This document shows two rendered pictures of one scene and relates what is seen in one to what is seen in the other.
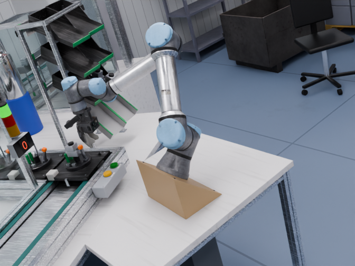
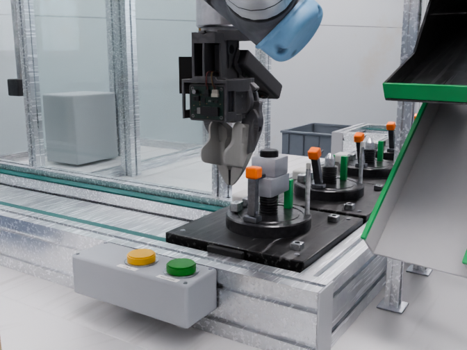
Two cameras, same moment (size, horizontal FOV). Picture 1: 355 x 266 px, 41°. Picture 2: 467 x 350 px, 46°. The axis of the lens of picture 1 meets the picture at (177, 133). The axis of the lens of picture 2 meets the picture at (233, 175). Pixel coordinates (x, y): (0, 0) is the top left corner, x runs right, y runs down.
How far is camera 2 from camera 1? 2.32 m
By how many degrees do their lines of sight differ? 89
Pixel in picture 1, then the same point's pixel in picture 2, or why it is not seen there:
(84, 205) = (70, 252)
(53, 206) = (142, 228)
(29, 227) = (98, 213)
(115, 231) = not seen: outside the picture
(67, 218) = (19, 223)
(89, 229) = (12, 287)
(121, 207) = (31, 335)
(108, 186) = (85, 269)
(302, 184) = not seen: outside the picture
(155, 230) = not seen: outside the picture
